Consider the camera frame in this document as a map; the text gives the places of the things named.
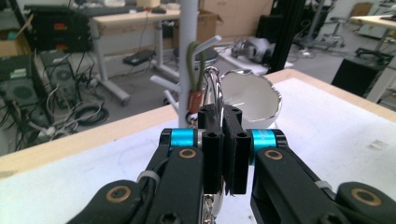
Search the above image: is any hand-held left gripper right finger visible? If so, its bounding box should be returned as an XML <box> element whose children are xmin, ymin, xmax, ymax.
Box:
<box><xmin>221</xmin><ymin>105</ymin><xmax>252</xmax><ymax>196</ymax></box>

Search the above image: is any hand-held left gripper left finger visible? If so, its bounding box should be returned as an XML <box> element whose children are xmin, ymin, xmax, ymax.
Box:
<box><xmin>197</xmin><ymin>104</ymin><xmax>226</xmax><ymax>195</ymax></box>

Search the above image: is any green strap keychain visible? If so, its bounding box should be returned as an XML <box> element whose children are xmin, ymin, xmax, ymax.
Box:
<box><xmin>186</xmin><ymin>40</ymin><xmax>226</xmax><ymax>224</ymax></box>

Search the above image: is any white peg stand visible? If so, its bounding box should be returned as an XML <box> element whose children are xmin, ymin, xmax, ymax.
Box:
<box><xmin>149</xmin><ymin>0</ymin><xmax>224</xmax><ymax>129</ymax></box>

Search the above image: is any white eggshell-shaped bowl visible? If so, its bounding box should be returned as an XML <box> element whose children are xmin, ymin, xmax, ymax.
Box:
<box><xmin>219</xmin><ymin>68</ymin><xmax>283</xmax><ymax>130</ymax></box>

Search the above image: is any white table mat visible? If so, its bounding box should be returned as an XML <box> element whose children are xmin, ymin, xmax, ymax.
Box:
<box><xmin>0</xmin><ymin>77</ymin><xmax>396</xmax><ymax>224</ymax></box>

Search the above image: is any white floor board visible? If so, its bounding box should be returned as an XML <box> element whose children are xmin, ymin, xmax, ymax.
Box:
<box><xmin>217</xmin><ymin>46</ymin><xmax>294</xmax><ymax>77</ymax></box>

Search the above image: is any grey machine part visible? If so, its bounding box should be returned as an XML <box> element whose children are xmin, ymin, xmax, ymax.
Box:
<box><xmin>232</xmin><ymin>36</ymin><xmax>273</xmax><ymax>63</ymax></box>

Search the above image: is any black flat device on floor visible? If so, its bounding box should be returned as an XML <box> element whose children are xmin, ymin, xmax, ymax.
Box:
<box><xmin>122</xmin><ymin>49</ymin><xmax>157</xmax><ymax>67</ymax></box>

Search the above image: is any small open cardboard box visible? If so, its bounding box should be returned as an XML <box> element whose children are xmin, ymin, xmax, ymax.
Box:
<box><xmin>171</xmin><ymin>8</ymin><xmax>224</xmax><ymax>50</ymax></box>

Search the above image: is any large cardboard box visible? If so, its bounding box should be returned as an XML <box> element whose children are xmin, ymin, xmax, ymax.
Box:
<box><xmin>199</xmin><ymin>0</ymin><xmax>276</xmax><ymax>43</ymax></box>

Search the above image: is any black box on floor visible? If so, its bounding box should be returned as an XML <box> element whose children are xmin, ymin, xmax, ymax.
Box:
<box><xmin>331</xmin><ymin>47</ymin><xmax>396</xmax><ymax>98</ymax></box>

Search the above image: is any white-legged wooden desk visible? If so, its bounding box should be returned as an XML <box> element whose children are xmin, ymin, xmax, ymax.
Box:
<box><xmin>88</xmin><ymin>8</ymin><xmax>182</xmax><ymax>106</ymax></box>

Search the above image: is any black equipment rack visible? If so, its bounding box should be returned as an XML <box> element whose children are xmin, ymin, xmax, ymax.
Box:
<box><xmin>23</xmin><ymin>4</ymin><xmax>93</xmax><ymax>53</ymax></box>

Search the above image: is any labelled black computer tower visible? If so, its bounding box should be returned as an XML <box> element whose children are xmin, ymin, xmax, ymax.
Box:
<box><xmin>0</xmin><ymin>55</ymin><xmax>43</xmax><ymax>129</ymax></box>

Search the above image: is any coil of black cables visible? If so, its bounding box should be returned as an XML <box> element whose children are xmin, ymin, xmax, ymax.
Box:
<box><xmin>74</xmin><ymin>103</ymin><xmax>110</xmax><ymax>128</ymax></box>

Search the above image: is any black metal frame post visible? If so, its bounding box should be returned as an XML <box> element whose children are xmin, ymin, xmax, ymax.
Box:
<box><xmin>266</xmin><ymin>0</ymin><xmax>308</xmax><ymax>75</ymax></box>

